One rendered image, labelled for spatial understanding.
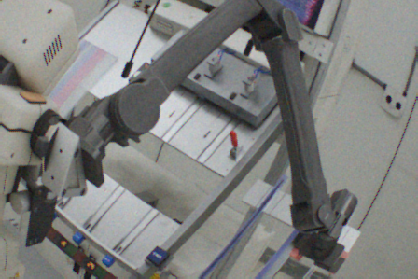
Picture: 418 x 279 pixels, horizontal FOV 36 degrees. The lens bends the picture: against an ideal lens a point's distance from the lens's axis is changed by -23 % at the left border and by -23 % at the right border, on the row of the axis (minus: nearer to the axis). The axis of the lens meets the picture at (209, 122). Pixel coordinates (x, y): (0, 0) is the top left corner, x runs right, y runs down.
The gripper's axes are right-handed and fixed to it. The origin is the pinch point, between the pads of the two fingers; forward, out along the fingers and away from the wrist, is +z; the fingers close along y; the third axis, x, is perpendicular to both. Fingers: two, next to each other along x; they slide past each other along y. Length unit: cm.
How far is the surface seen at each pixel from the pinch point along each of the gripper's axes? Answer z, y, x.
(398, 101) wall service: 113, 19, -151
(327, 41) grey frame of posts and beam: 0, 32, -61
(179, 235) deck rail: 16.2, 37.6, 2.1
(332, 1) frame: -12, 33, -67
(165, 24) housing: 13, 79, -50
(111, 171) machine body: 70, 89, -27
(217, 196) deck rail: 16.3, 36.7, -13.1
